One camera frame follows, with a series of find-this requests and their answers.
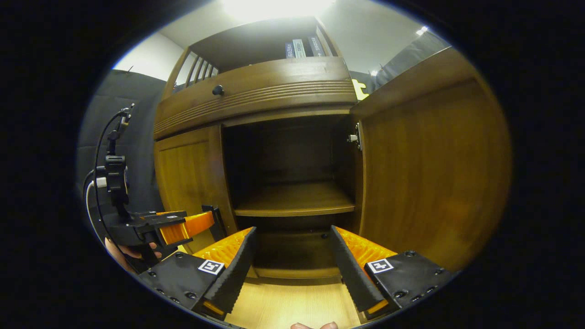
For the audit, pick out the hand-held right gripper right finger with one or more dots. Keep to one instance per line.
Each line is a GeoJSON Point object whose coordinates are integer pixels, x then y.
{"type": "Point", "coordinates": [354, 274]}

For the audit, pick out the black round drawer knob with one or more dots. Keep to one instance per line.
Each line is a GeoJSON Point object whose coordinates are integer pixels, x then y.
{"type": "Point", "coordinates": [218, 90]}

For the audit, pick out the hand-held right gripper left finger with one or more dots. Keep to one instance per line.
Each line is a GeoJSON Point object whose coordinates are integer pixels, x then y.
{"type": "Point", "coordinates": [234, 278]}

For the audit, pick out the dark grey book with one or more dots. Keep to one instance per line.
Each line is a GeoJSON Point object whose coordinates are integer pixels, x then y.
{"type": "Point", "coordinates": [316, 46]}

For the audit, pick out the wooden double-door shoe cabinet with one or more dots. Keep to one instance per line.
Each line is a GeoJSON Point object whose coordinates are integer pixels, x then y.
{"type": "Point", "coordinates": [274, 87]}

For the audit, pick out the wooden shoe cabinet door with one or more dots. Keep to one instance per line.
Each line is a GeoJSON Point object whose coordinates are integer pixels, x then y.
{"type": "Point", "coordinates": [187, 173]}
{"type": "Point", "coordinates": [434, 173]}

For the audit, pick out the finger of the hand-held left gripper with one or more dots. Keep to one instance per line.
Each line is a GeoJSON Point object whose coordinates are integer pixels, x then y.
{"type": "Point", "coordinates": [183, 230]}

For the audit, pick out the pale grey book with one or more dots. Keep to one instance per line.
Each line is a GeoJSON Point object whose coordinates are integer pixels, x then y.
{"type": "Point", "coordinates": [299, 48]}

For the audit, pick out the black backdrop cloth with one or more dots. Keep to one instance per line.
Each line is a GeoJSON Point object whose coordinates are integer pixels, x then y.
{"type": "Point", "coordinates": [137, 114]}

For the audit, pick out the dark blue book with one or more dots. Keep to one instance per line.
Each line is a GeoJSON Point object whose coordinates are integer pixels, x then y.
{"type": "Point", "coordinates": [289, 50]}

